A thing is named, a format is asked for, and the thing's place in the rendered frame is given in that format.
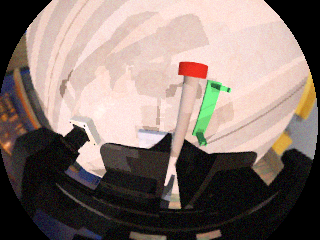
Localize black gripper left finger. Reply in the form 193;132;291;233
100;133;172;199

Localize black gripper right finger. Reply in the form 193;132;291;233
175;139;257;209

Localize green u-shaped bracket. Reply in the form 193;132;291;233
192;80;232;147

